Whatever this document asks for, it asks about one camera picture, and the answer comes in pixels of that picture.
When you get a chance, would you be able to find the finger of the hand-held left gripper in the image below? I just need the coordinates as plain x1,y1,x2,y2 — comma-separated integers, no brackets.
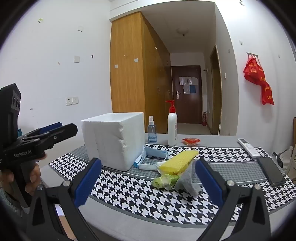
17,123,78,153
16,122,63,139

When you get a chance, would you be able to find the yellow sponge cloth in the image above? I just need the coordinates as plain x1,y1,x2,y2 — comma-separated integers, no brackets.
157,150,199,175

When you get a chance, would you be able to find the person's left forearm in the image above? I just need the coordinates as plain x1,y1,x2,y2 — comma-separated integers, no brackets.
0,188,29,219

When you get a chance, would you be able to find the blue face mask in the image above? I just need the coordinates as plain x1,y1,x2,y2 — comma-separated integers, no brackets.
134,153,160,171
143,146,169,161

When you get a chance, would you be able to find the person's left hand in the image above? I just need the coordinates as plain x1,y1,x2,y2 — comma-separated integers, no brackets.
0,162,41,195

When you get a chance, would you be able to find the wooden wardrobe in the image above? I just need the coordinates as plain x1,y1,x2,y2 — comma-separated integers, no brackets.
110,11,172,134

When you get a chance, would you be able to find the black smartphone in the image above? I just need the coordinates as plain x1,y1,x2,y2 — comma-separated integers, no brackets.
257,156,286,187

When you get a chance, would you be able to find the black white houndstooth mat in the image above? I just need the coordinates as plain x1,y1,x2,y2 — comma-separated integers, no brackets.
48,143,293,226

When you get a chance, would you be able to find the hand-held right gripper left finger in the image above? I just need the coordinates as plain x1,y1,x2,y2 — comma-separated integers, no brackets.
25,158,102,241

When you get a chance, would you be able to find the grey cloth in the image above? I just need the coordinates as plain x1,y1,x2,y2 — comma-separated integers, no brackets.
174,160,203,196

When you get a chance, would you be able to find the green tissue pack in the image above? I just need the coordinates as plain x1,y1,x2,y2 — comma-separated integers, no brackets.
152,174,180,190

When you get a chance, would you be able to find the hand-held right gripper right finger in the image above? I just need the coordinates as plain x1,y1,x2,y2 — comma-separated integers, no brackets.
195,158,271,241

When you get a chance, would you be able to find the wooden side door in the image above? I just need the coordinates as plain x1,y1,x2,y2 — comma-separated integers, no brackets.
209,44,222,135

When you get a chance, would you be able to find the red snack packet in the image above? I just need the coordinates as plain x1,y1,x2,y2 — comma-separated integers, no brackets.
181,137,201,146

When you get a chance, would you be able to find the black curved object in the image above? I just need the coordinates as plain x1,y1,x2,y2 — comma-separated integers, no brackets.
272,152,284,168

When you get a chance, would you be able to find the white pump bottle red cap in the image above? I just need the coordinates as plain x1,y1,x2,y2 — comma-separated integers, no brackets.
166,100,178,146

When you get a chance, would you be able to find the blue spray bottle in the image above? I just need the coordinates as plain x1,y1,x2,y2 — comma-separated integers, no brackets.
147,116,158,143

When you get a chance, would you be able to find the red plastic bag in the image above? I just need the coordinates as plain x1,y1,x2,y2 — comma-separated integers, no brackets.
261,81,275,105
243,57,265,85

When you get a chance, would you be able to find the white remote control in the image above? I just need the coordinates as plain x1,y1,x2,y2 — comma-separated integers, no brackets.
237,138,261,159

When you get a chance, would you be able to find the white foam box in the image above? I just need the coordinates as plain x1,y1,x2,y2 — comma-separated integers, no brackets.
80,112,145,172

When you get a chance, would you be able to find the dark brown entrance door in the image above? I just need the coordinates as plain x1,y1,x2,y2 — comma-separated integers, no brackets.
171,65,201,124

